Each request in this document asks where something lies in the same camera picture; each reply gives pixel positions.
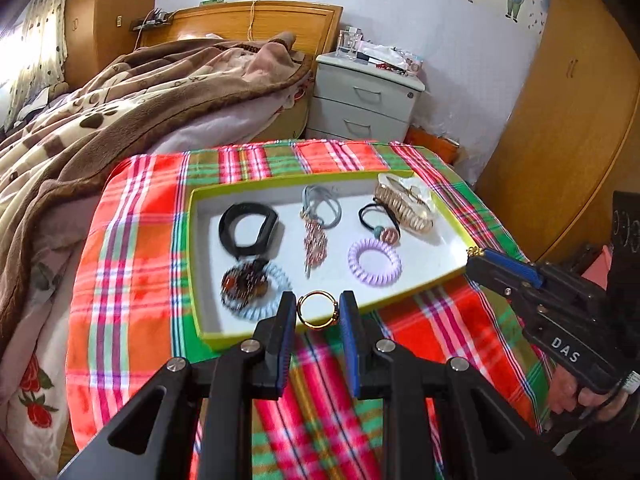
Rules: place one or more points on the pink object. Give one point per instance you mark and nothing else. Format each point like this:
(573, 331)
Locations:
(597, 267)

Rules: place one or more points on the orange box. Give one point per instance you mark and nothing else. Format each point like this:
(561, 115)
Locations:
(435, 145)

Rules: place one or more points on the pile of small clutter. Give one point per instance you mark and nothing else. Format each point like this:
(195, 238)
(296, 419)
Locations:
(395, 59)

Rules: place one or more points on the rose gold hair claw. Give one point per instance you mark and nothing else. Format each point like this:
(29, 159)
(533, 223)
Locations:
(407, 212)

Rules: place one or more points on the wooden cabinet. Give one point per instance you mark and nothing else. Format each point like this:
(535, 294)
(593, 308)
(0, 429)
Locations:
(110, 25)

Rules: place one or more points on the wooden headboard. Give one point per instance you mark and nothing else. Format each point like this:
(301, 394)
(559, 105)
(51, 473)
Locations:
(280, 22)

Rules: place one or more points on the person's right hand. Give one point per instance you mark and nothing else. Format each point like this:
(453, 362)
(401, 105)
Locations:
(565, 390)

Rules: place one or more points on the clear glass container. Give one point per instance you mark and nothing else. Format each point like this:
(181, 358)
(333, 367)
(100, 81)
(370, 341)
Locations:
(349, 42)

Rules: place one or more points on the red green plaid cloth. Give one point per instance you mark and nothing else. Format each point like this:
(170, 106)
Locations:
(135, 270)

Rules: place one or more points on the large wooden wardrobe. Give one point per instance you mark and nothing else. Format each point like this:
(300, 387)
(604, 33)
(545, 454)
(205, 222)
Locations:
(565, 135)

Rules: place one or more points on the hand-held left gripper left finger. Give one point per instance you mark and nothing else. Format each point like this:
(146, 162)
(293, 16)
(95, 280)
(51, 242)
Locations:
(285, 340)

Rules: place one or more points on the black wristband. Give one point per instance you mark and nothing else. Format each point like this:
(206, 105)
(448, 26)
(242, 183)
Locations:
(227, 232)

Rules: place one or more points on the yellow-green cardboard box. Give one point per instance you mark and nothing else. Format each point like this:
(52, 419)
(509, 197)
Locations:
(280, 195)

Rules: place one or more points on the brown patterned blanket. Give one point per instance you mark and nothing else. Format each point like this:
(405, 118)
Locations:
(110, 125)

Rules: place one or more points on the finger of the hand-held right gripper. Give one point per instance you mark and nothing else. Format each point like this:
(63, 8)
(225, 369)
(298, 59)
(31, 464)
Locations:
(515, 266)
(495, 277)

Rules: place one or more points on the grey nightstand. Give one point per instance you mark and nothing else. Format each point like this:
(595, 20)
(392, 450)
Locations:
(365, 100)

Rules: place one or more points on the person's right forearm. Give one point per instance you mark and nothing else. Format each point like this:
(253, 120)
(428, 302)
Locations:
(600, 452)

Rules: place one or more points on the patterned curtain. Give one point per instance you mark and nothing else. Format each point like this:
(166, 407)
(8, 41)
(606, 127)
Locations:
(35, 45)

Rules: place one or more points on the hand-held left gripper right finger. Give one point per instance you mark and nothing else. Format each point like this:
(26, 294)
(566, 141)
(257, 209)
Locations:
(350, 350)

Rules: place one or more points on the crystal hair clip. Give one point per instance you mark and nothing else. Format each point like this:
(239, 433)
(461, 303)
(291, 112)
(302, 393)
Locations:
(315, 245)

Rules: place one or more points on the power strip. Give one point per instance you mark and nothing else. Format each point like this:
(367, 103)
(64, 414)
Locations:
(152, 19)

